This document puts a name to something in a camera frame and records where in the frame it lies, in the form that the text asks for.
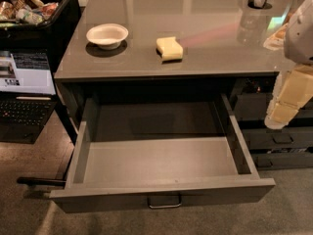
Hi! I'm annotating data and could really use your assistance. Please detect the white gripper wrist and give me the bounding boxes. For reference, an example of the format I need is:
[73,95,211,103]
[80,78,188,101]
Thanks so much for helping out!
[264,65,313,130]

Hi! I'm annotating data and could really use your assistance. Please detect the grey top drawer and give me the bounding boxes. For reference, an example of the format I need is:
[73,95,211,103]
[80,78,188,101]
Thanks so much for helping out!
[50,95,275,212]

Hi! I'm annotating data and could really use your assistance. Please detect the grey drawer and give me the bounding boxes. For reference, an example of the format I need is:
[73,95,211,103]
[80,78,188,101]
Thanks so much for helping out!
[242,127,313,150]
[252,153,313,170]
[50,95,275,212]

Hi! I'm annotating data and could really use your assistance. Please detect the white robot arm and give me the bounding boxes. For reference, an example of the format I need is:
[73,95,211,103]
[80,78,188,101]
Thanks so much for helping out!
[264,0,313,130]

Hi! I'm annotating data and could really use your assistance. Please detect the grey middle right drawer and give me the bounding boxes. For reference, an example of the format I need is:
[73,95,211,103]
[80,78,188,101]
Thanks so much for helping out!
[242,127,313,150]

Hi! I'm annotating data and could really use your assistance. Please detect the grey bottom right drawer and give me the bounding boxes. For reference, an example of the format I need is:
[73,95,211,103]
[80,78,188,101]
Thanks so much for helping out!
[252,153,313,170]

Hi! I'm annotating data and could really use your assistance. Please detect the yellow sponge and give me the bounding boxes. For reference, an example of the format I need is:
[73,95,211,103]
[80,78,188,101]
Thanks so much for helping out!
[156,37,183,62]

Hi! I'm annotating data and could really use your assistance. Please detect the white paper bowl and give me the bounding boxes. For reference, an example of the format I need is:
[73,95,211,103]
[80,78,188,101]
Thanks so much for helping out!
[86,23,128,50]

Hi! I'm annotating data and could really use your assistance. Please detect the black plastic bin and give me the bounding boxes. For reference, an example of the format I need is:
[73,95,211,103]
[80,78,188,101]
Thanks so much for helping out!
[0,0,81,71]

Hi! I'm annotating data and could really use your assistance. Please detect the open black laptop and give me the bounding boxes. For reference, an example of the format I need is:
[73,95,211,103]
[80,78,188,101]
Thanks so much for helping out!
[0,51,57,144]

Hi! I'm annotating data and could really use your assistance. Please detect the black stand foot bar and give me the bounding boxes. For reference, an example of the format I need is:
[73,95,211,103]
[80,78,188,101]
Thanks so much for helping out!
[17,177,66,187]

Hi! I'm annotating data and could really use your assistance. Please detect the snack packages in bin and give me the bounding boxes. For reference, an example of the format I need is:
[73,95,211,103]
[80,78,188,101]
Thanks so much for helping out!
[0,0,59,26]

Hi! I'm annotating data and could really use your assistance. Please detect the grey counter cabinet frame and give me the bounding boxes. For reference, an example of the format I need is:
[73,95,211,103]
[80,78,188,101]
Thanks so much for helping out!
[56,0,312,187]

